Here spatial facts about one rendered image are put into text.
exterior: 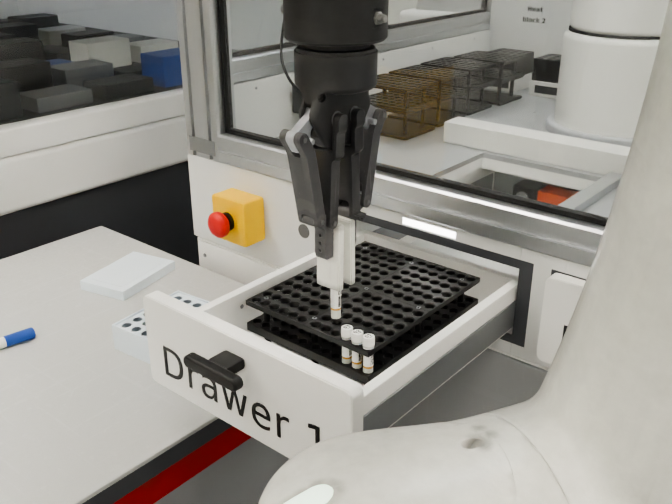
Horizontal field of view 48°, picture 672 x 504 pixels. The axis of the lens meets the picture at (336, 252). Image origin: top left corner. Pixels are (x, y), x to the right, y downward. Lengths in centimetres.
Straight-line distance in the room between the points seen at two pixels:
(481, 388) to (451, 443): 59
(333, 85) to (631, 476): 40
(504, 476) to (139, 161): 131
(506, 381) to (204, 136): 59
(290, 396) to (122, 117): 98
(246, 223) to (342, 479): 76
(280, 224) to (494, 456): 77
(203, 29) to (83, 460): 64
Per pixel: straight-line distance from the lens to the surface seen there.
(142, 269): 126
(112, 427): 93
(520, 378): 98
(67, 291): 126
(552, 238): 89
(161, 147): 166
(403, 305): 85
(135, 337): 103
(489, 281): 96
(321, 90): 67
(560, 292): 88
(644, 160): 37
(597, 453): 44
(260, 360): 72
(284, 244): 115
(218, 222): 113
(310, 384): 68
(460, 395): 105
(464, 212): 94
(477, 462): 42
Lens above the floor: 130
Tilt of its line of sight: 24 degrees down
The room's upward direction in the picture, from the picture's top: straight up
